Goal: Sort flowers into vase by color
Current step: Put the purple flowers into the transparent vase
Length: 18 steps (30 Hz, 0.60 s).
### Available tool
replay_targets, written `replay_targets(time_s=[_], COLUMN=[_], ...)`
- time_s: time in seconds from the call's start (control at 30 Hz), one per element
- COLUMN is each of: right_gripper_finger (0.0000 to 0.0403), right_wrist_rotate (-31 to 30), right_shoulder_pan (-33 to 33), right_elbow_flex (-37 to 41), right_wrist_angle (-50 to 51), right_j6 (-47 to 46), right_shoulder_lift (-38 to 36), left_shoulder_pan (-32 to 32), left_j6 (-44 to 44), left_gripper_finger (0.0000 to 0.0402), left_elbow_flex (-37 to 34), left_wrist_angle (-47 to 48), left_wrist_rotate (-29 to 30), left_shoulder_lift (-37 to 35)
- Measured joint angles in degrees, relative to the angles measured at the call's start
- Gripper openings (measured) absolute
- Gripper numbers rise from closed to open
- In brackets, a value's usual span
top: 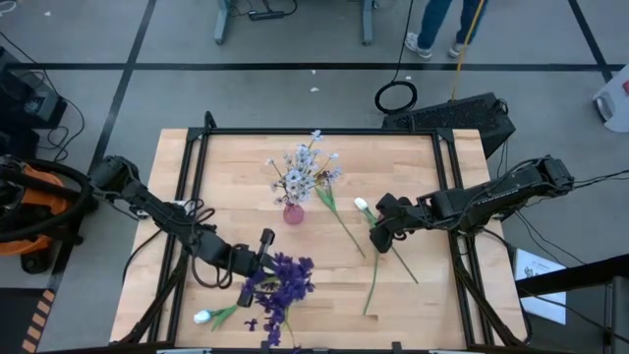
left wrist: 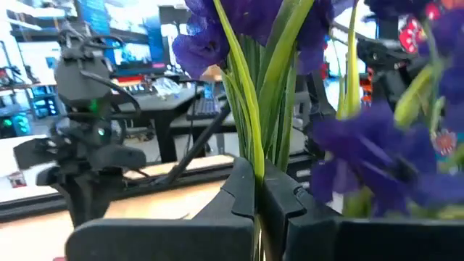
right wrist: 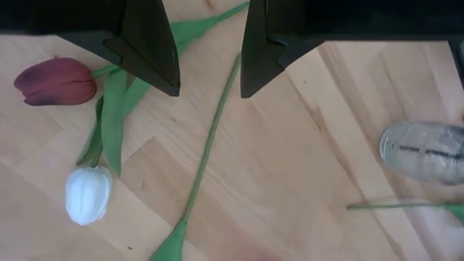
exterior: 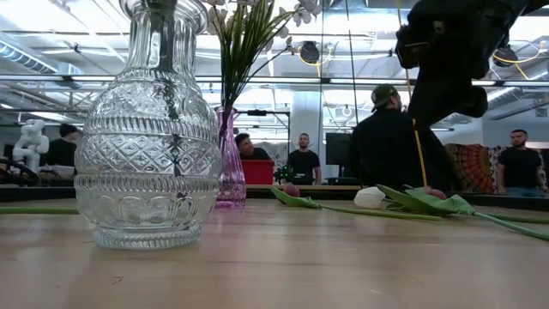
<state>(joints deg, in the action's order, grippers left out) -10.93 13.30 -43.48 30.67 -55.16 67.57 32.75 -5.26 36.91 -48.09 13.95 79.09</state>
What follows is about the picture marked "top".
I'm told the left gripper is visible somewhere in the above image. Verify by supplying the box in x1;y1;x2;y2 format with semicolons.
196;228;276;309

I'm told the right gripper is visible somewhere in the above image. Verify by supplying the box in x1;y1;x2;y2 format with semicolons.
369;193;433;254

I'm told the white tulip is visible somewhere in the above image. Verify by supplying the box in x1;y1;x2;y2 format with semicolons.
353;197;420;285
193;303;241;332

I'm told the purple flower bunch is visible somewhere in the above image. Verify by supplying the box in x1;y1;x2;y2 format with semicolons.
243;252;316;348

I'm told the pink ribbed glass vase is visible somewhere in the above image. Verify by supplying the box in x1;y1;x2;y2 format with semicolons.
282;202;306;226

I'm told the white small-blossom flower bunch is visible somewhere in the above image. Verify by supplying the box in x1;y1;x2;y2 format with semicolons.
307;129;344;198
264;142;325;207

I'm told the black computer case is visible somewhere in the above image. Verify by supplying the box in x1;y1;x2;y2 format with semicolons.
381;91;516;159

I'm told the white paper sheet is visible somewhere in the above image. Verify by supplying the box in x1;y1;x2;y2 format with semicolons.
513;248;567;325

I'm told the grey desk leg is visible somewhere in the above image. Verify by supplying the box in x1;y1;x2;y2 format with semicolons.
213;0;232;45
362;0;375;46

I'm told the black metal beam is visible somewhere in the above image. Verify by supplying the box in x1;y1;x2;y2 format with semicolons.
515;253;629;354

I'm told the person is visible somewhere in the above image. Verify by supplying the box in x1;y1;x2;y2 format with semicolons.
405;0;488;60

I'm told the black power strip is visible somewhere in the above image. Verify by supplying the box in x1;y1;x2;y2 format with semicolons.
248;9;286;22

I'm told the black striped-edge floor mat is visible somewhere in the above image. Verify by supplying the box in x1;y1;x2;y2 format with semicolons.
0;287;56;354

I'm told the white device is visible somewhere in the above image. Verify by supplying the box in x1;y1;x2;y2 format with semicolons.
592;63;629;133

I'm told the black equipment box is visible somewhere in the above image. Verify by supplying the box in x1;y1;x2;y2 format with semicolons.
0;46;68;158

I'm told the black metal table frame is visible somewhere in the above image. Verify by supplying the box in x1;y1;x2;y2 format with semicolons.
110;110;533;348

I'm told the black hanging cable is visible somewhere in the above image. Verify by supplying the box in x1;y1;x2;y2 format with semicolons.
373;0;419;116

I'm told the yellow hanging cable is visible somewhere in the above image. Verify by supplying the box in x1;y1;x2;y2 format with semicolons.
450;0;487;102

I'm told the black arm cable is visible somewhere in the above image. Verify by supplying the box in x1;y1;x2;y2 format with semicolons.
572;169;629;191

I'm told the orange black vacuum with hose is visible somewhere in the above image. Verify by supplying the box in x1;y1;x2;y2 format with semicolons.
0;154;94;274

